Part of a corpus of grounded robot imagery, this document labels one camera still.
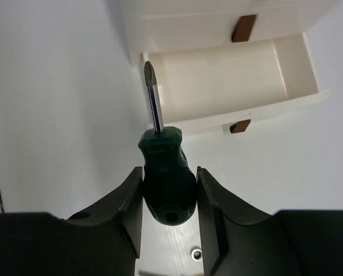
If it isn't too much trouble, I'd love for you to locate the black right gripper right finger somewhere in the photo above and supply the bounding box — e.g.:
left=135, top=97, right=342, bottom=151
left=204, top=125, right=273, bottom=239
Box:
left=197, top=168, right=343, bottom=275

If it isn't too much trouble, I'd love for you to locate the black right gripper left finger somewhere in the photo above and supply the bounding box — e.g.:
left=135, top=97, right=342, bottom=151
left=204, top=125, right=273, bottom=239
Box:
left=0, top=167, right=143, bottom=275

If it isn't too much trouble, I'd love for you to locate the green stubby phillips screwdriver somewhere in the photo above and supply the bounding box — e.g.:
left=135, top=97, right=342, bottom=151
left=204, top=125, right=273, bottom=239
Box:
left=138, top=60, right=197, bottom=226

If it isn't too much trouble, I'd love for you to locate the white drawer cabinet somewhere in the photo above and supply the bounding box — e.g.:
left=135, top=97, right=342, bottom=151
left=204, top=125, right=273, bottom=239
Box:
left=120, top=1, right=340, bottom=63

